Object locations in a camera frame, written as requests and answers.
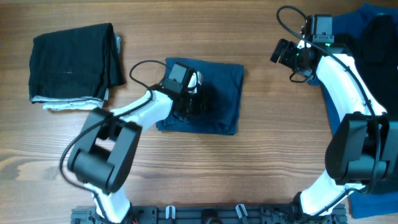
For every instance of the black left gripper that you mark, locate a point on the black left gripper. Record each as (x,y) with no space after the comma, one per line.
(204,104)

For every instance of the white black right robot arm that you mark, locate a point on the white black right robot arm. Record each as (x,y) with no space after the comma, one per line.
(335,68)

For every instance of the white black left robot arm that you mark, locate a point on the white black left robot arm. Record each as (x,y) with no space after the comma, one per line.
(101,156)

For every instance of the blue shirt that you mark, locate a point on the blue shirt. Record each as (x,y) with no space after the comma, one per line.
(383,199)

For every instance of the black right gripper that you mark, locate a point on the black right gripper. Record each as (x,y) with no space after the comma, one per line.
(285,59)

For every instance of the blue denim shorts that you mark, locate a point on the blue denim shorts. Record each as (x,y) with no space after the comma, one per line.
(223,85)

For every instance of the folded black garment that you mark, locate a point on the folded black garment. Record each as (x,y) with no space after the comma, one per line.
(74,60)

